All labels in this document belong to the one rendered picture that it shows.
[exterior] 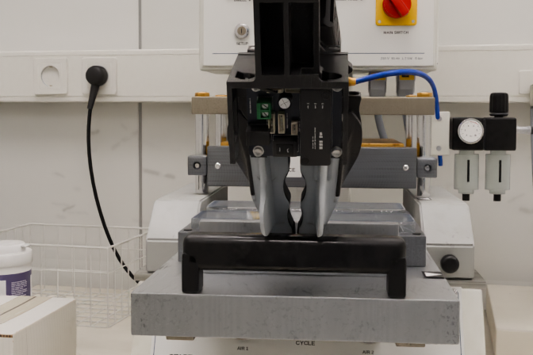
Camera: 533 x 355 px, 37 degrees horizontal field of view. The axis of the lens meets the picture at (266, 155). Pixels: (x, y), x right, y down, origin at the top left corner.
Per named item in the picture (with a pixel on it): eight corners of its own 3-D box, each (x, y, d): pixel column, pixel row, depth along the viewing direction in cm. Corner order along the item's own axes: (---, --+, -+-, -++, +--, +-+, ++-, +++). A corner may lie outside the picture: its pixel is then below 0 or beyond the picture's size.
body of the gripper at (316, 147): (225, 174, 49) (215, -27, 44) (241, 124, 56) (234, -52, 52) (352, 176, 48) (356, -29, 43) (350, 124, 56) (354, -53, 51)
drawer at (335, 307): (202, 265, 84) (202, 191, 84) (416, 270, 82) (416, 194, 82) (130, 347, 55) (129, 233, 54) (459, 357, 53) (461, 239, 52)
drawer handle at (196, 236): (186, 287, 56) (186, 230, 56) (404, 292, 55) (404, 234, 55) (181, 293, 54) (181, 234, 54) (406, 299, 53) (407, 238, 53)
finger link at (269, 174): (245, 289, 54) (239, 162, 50) (254, 246, 59) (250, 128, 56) (292, 291, 53) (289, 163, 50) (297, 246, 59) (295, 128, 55)
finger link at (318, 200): (292, 291, 53) (290, 163, 50) (297, 246, 59) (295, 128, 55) (339, 292, 53) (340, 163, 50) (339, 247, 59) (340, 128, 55)
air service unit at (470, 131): (423, 198, 113) (424, 93, 112) (529, 200, 112) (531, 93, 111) (427, 202, 108) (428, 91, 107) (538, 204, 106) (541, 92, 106)
